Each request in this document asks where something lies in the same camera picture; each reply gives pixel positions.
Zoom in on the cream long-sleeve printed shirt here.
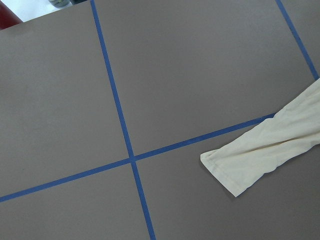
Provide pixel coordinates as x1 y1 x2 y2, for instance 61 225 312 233
200 80 320 197

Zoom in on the red fire extinguisher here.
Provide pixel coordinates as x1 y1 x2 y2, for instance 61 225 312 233
0 2 23 30

